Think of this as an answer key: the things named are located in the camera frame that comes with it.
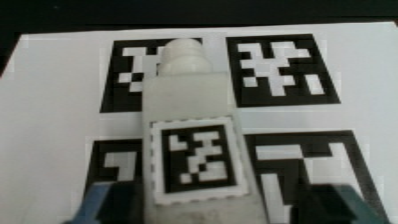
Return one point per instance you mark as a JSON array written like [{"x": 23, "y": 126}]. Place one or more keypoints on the white sheet with markers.
[{"x": 52, "y": 122}]

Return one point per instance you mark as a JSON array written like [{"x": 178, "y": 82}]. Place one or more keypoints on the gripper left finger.
[{"x": 112, "y": 205}]

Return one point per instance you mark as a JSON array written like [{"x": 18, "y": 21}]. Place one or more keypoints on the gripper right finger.
[{"x": 331, "y": 205}]

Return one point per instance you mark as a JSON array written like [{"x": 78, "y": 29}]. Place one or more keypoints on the white table leg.
[{"x": 199, "y": 180}]

